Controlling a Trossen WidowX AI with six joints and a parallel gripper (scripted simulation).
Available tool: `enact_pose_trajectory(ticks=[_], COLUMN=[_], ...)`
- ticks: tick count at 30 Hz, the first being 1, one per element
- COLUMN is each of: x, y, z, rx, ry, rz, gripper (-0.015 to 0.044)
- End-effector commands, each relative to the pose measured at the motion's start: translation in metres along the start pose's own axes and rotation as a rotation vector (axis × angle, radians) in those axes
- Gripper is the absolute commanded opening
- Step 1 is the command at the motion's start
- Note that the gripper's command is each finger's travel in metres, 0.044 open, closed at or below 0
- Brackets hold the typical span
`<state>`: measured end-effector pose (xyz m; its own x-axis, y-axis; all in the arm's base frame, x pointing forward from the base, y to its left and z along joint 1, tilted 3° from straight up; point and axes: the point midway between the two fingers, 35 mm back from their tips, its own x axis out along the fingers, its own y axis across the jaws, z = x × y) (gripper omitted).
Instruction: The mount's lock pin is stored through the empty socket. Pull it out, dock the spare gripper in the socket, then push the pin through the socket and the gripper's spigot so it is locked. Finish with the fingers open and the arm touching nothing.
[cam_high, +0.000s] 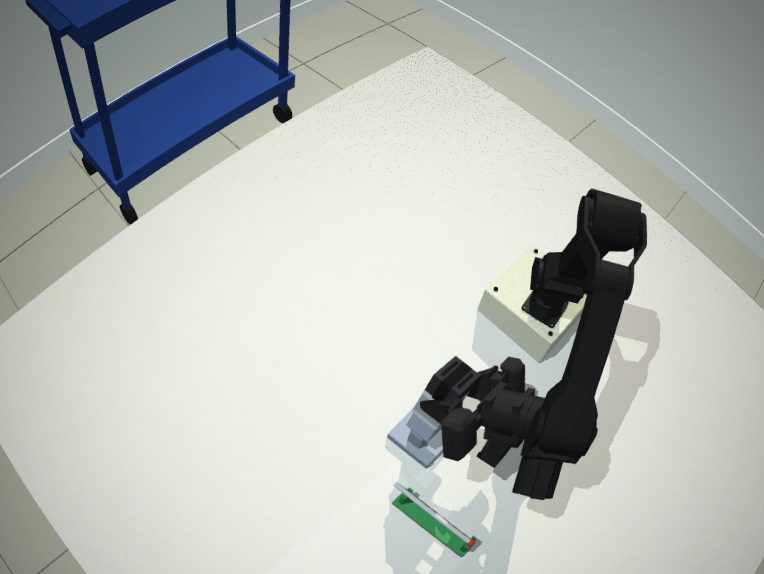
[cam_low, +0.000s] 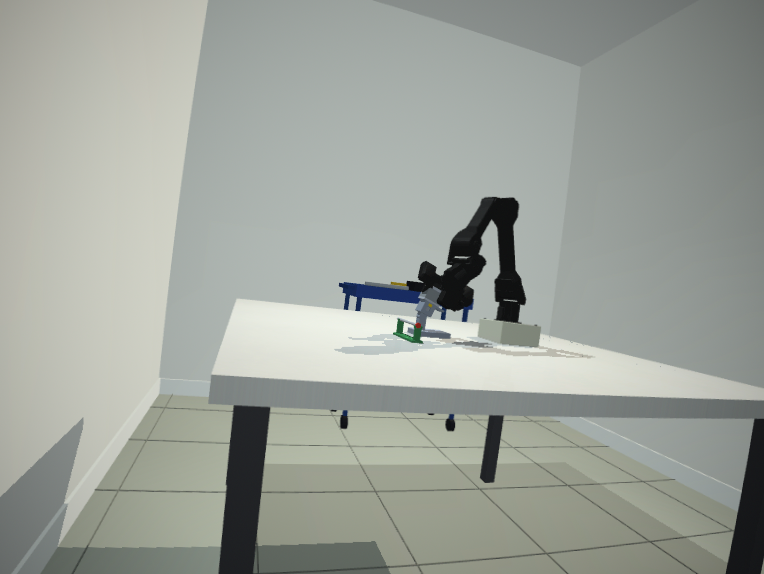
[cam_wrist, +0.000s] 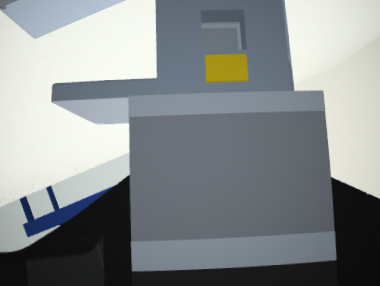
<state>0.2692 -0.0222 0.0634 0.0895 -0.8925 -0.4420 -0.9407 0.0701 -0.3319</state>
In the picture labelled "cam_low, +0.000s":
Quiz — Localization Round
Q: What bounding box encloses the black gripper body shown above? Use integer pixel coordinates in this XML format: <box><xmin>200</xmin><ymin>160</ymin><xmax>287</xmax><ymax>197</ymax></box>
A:
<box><xmin>418</xmin><ymin>261</ymin><xmax>474</xmax><ymax>307</ymax></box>

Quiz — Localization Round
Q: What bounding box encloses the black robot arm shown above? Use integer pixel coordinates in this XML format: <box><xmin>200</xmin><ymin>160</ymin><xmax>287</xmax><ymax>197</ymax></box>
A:
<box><xmin>437</xmin><ymin>197</ymin><xmax>526</xmax><ymax>324</ymax></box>

